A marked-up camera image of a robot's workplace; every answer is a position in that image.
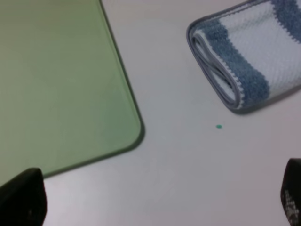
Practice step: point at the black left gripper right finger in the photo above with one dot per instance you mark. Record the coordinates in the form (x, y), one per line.
(291, 192)

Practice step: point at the green plastic tray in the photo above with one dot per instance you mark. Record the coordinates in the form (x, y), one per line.
(65, 99)

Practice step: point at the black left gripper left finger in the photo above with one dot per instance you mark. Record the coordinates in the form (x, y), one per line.
(23, 200)

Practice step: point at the blue white striped towel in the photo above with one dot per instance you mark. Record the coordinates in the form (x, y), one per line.
(251, 52)

